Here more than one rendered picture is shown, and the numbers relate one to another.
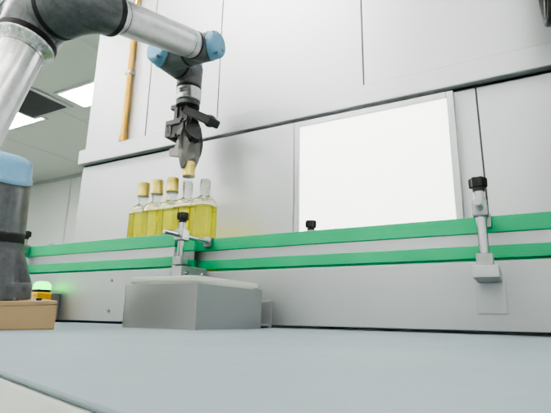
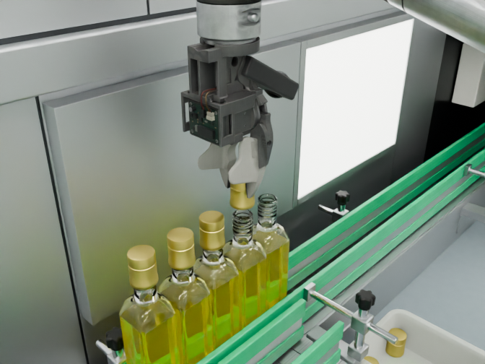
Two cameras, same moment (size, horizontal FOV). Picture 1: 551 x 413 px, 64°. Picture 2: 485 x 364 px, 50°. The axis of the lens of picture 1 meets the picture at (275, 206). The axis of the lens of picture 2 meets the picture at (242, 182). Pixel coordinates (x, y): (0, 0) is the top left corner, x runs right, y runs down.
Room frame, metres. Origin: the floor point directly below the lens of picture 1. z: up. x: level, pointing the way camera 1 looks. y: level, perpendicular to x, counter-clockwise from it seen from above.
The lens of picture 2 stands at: (1.04, 0.86, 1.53)
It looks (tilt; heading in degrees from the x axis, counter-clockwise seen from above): 28 degrees down; 285
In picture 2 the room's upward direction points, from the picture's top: straight up
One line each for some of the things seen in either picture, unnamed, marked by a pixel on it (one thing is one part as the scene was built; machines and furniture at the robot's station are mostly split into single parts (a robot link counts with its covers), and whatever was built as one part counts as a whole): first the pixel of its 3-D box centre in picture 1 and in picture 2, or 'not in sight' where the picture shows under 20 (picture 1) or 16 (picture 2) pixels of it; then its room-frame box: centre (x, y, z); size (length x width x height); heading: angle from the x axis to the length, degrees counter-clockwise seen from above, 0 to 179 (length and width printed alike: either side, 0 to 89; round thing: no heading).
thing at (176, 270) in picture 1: (189, 282); (333, 357); (1.07, 0.20, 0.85); 0.09 x 0.04 x 0.07; 152
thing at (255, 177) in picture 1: (289, 181); (283, 133); (1.21, -0.04, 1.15); 0.90 x 0.03 x 0.34; 62
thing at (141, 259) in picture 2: (143, 190); (142, 266); (1.30, 0.40, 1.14); 0.04 x 0.04 x 0.04
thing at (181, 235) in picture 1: (188, 240); (348, 318); (1.05, 0.21, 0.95); 0.17 x 0.03 x 0.12; 152
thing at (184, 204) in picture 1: (184, 235); (242, 297); (1.21, 0.25, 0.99); 0.06 x 0.06 x 0.21; 61
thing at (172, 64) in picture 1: (171, 56); not in sight; (1.13, 0.30, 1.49); 0.11 x 0.11 x 0.08; 61
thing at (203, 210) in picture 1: (202, 234); (265, 279); (1.19, 0.20, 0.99); 0.06 x 0.06 x 0.21; 61
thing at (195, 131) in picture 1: (184, 122); (226, 89); (1.23, 0.28, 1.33); 0.09 x 0.08 x 0.12; 61
